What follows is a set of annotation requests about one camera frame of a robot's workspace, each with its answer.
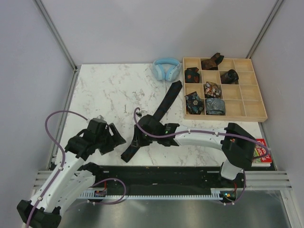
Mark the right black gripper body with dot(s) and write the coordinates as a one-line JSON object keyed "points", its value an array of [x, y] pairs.
{"points": [[148, 141]]}

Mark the aluminium rail frame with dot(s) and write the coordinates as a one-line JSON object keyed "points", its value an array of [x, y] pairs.
{"points": [[255, 179]]}

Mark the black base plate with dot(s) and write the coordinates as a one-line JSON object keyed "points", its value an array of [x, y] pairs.
{"points": [[140, 179]]}

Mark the colourful patchwork rolled tie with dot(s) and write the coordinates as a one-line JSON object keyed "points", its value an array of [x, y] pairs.
{"points": [[212, 90]]}

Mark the brown rolled tie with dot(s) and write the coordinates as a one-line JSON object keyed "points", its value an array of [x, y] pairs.
{"points": [[212, 63]]}

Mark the white slotted cable duct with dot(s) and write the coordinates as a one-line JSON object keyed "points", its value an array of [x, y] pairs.
{"points": [[211, 194]]}

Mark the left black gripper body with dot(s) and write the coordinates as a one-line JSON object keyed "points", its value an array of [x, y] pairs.
{"points": [[104, 143]]}

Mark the grey blue rolled tie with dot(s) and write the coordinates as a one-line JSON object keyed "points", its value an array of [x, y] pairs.
{"points": [[215, 106]]}

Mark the wooden compartment tray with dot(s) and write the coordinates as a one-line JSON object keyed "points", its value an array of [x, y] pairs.
{"points": [[242, 99]]}

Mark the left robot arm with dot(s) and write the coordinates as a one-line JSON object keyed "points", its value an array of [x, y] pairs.
{"points": [[71, 176]]}

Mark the dark glossy rolled tie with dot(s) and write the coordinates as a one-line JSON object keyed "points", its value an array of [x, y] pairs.
{"points": [[229, 77]]}

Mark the black orange-dotted rolled tie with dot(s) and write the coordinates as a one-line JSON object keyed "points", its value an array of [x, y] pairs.
{"points": [[192, 75]]}

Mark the dark blue striped tie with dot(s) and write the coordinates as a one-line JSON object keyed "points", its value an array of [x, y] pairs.
{"points": [[166, 103]]}

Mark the light blue headphones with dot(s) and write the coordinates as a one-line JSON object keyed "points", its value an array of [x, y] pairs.
{"points": [[167, 69]]}

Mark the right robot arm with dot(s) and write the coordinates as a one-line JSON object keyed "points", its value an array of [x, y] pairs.
{"points": [[235, 142]]}

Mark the blue hexagon rolled tie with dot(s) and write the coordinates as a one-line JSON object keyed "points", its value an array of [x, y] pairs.
{"points": [[194, 104]]}

